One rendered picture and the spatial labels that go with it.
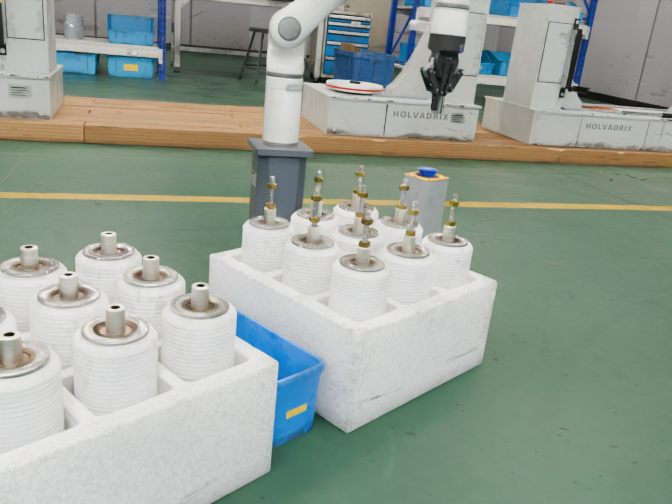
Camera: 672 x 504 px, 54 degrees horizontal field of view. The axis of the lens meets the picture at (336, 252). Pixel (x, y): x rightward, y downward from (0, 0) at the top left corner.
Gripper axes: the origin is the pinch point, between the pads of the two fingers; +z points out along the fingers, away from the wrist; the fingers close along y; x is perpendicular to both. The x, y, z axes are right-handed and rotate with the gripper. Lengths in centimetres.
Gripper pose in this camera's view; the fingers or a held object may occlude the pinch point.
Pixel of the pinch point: (437, 104)
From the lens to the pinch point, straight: 144.3
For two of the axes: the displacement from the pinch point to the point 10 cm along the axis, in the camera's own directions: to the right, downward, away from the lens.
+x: -7.0, -3.0, 6.4
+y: 7.1, -1.7, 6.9
